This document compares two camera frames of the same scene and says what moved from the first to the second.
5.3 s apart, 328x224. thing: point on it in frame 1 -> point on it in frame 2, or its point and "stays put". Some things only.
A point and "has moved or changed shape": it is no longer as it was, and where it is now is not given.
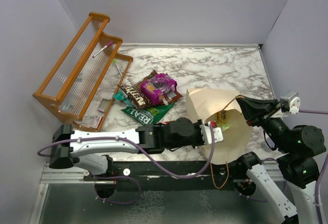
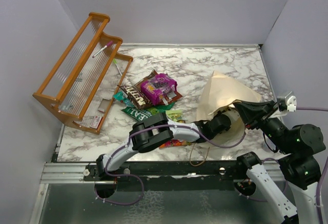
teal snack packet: x=121 y=96 stays put
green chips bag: x=149 y=115 stays put
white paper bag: x=223 y=106 has moved or changed shape
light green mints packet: x=225 y=127 has moved or changed shape
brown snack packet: x=139 y=101 stays put
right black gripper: x=254 y=108 stays put
